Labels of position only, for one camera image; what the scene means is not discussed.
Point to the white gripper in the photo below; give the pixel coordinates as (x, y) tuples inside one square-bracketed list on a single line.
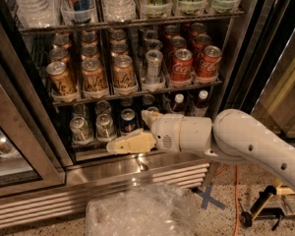
[(165, 130)]

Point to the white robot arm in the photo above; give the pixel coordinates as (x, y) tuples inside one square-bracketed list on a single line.
[(232, 137)]

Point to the front left pepsi can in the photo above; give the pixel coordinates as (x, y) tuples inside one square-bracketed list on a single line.
[(128, 120)]

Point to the pepsi can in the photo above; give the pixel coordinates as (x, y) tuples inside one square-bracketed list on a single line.
[(128, 120), (153, 109)]

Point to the front right pepsi can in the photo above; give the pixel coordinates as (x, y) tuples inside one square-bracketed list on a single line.
[(153, 109)]

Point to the front right clear green can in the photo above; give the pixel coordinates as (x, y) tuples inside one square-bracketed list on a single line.
[(104, 127)]

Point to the clear green can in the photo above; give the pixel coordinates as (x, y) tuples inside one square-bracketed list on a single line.
[(104, 127), (80, 130)]

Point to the front right orange can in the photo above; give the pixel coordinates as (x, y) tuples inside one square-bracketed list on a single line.
[(123, 72)]

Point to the orange can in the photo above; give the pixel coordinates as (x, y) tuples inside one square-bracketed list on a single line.
[(61, 79), (93, 75), (123, 72)]

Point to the front left clear green can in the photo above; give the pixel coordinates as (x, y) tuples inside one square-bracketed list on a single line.
[(80, 130)]

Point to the silver slim can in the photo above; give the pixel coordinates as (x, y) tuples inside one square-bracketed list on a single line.
[(154, 61)]

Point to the front middle orange can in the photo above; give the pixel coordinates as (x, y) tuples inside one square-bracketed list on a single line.
[(93, 75)]

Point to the front left coca-cola can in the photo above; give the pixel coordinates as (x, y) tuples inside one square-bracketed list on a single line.
[(182, 61)]

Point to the coca-cola can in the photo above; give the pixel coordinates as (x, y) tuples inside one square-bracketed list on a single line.
[(209, 62), (182, 61)]

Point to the front right coca-cola can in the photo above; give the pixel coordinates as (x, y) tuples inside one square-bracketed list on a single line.
[(209, 62)]

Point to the front left orange can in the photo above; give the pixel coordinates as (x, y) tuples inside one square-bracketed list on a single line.
[(61, 79)]

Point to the stainless steel fridge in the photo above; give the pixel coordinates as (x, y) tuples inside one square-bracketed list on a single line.
[(251, 38)]

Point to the left fridge glass door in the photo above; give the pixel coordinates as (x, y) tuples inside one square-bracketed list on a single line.
[(27, 162)]

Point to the red bull can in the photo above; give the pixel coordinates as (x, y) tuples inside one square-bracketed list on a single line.
[(80, 10)]

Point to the left brown bottle white cap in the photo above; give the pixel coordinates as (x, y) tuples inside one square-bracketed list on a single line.
[(178, 105)]

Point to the brown bottle white cap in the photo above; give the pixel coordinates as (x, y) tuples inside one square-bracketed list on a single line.
[(178, 105), (200, 104)]

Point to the right brown bottle white cap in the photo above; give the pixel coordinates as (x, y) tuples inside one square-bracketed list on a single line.
[(200, 104)]

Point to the clear plastic wrapped box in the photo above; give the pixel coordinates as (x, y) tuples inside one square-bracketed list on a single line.
[(154, 210)]

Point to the blue tape cross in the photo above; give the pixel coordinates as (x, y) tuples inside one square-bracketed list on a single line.
[(207, 198)]

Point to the yellow black cart stand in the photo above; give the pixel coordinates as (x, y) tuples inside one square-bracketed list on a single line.
[(261, 210)]

